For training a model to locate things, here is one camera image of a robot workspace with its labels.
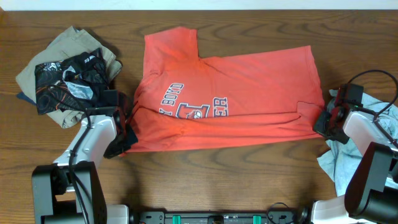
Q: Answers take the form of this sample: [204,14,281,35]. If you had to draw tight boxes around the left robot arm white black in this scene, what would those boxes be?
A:
[32,106,136,224]

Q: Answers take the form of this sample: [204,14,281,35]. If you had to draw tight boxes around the dark blue folded garment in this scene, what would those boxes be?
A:
[16,92,36,106]

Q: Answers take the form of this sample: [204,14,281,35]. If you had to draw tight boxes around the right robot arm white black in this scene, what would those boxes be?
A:
[310,106,397,223]

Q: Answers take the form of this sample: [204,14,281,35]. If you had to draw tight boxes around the red printed t-shirt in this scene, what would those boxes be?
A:
[131,27,325,152]

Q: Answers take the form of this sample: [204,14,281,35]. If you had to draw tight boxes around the khaki folded trousers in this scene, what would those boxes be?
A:
[16,26,122,128]

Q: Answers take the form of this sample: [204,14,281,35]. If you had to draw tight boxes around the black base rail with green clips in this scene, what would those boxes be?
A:
[129,202,312,224]

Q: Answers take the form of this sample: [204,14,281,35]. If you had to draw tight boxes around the black orange patterned shorts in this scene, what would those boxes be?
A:
[34,48,109,114]

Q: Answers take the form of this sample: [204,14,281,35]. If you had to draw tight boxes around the light blue grey garment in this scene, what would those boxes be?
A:
[317,93,397,197]

